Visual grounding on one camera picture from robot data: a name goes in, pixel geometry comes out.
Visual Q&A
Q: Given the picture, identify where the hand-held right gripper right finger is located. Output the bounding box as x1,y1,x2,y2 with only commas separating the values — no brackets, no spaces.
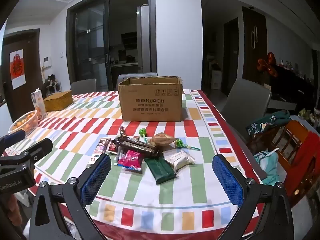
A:
212,153,294,240

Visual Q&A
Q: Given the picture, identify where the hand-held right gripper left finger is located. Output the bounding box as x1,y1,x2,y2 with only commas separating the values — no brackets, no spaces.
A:
29,153,112,240

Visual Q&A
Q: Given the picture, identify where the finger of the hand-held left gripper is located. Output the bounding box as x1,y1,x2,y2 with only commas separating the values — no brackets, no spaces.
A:
0,137,54,173
0,130,27,153

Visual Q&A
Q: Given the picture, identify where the small cartoon print snack packet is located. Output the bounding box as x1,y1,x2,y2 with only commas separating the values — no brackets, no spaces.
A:
88,148,107,165

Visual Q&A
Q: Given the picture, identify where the dark chocolate bar packet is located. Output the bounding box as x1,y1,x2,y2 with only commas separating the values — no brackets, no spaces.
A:
111,136,160,158

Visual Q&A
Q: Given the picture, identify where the white snack packet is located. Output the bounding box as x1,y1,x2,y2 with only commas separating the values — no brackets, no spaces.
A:
162,149,196,174

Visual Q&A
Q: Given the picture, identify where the green lollipop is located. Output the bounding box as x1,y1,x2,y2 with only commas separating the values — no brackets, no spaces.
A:
138,128,150,144
175,138,202,152

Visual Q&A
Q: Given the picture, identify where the dark green snack packet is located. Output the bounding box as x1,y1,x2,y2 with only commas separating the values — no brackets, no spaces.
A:
144,155,177,185

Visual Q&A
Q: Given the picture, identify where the tan brown snack packet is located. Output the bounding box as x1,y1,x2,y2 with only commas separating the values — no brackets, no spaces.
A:
149,132,177,147

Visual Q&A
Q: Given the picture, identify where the brown cardboard box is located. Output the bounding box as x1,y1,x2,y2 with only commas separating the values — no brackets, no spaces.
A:
117,76,184,122

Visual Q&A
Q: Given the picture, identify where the person's left hand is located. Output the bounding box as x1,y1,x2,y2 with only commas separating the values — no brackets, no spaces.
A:
5,194,24,227

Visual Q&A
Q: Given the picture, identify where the pile of oranges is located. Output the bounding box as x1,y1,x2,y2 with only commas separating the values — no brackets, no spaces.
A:
14,112,38,130

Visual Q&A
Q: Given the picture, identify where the white plastic basket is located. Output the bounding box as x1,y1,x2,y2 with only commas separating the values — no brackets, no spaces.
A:
9,110,39,137

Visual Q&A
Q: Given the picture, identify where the white orange drink carton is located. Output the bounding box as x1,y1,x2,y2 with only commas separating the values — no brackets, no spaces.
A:
30,89,48,119

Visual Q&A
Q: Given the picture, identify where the teal cloth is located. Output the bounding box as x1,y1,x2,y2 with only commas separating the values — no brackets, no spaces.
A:
253,149,280,185

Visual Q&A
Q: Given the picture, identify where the yellow woven box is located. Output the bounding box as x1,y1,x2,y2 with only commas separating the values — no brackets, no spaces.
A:
43,91,74,112

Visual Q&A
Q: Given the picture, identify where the checked colourful tablecloth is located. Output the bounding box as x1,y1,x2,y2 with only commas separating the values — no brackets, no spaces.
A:
2,89,268,240

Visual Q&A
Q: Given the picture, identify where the white storage shelf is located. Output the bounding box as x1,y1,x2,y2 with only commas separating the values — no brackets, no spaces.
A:
45,80,63,95

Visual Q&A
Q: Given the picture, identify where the red white door poster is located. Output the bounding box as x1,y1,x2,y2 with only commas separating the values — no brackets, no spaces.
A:
9,49,27,90

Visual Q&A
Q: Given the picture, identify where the green knitted cloth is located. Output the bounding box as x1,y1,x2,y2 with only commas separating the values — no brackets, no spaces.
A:
246,110,292,137

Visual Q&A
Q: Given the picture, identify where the grey dining chair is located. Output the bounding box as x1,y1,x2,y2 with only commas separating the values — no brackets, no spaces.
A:
70,78,97,94
116,72,158,90
221,78,273,180

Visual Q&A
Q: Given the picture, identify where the red cloth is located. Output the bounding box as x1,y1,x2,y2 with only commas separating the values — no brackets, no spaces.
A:
291,131,320,180

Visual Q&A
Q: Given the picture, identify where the brown wooden chair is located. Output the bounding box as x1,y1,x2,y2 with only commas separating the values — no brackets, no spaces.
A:
247,119,320,205

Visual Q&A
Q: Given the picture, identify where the brown wooden door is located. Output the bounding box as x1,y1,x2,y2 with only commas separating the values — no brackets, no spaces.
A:
1,29,47,123

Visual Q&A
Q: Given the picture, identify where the white cardboard carton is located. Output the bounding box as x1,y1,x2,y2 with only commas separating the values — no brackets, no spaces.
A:
211,70,222,90

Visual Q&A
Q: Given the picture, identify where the dark sideboard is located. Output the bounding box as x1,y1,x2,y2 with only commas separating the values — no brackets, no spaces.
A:
269,65,318,112

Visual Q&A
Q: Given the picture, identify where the red foil balloon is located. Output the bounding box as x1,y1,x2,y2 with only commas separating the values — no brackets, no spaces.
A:
257,52,278,78

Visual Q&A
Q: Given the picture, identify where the dark sliding glass door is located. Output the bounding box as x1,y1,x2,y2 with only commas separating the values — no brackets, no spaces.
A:
66,0,157,92

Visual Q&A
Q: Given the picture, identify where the dark plain door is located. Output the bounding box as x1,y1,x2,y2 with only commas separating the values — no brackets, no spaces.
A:
224,17,238,95

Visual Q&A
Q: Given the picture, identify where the row of small ornaments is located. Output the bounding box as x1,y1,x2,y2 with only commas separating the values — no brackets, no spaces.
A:
279,59,307,79

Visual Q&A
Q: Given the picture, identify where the silver refrigerator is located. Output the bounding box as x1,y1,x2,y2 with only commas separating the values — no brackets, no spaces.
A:
136,5,150,74

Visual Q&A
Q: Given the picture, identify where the dark door with long handle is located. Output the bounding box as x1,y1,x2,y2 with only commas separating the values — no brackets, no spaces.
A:
242,6,268,82

